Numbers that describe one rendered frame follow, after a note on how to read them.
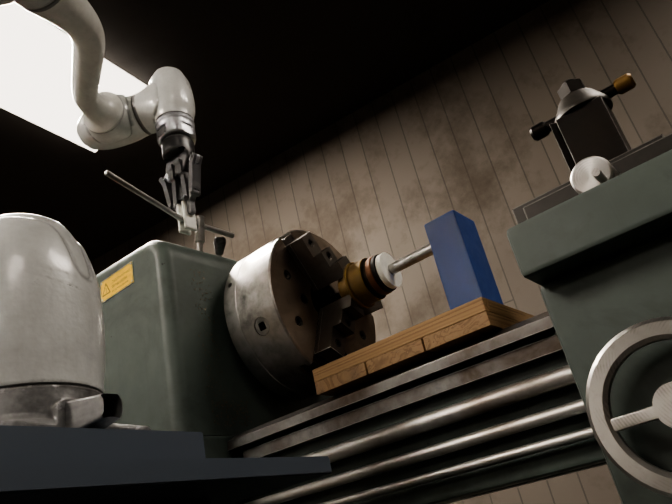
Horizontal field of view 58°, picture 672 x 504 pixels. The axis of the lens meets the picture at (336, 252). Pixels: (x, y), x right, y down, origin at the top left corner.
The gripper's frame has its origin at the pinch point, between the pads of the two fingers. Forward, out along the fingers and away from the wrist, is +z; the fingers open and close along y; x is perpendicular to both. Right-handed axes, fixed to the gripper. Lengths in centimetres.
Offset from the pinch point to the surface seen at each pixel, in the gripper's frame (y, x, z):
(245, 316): 16.2, -3.4, 30.3
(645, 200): 84, -18, 47
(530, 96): 39, 220, -123
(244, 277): 16.8, -2.7, 22.6
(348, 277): 32.4, 8.0, 27.3
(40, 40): -116, 28, -165
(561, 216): 76, -18, 45
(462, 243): 55, 8, 31
